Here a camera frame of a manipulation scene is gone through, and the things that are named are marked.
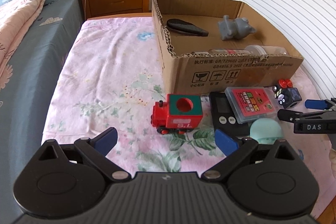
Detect dark fidget cube red buttons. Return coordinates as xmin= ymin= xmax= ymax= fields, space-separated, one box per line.
xmin=272 ymin=79 xmax=302 ymax=109

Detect mint green earbud case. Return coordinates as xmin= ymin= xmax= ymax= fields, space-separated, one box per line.
xmin=250 ymin=118 xmax=284 ymax=144

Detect black digital timer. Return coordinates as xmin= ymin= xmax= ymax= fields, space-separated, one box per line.
xmin=209 ymin=92 xmax=249 ymax=138

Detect red card box clear case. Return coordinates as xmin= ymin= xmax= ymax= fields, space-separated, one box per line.
xmin=224 ymin=87 xmax=276 ymax=124

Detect red toy train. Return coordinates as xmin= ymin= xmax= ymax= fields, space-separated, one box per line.
xmin=150 ymin=94 xmax=203 ymax=135

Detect clear plastic jar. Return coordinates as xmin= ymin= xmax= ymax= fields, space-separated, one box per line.
xmin=245 ymin=45 xmax=288 ymax=55

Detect grey elephant toy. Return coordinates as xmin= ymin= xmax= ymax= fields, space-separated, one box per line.
xmin=218 ymin=15 xmax=256 ymax=41

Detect black oval glasses case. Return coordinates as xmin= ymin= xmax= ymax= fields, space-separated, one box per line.
xmin=166 ymin=19 xmax=209 ymax=37

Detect yellow capsule bottle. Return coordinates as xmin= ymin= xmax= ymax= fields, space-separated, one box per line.
xmin=209 ymin=49 xmax=250 ymax=55

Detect grey blue bed sheet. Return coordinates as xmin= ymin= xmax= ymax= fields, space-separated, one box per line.
xmin=1 ymin=0 xmax=84 ymax=223

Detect brown cardboard box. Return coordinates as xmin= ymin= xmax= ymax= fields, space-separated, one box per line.
xmin=152 ymin=0 xmax=303 ymax=95

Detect pink floral quilt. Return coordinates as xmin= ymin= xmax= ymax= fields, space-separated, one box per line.
xmin=0 ymin=0 xmax=47 ymax=64

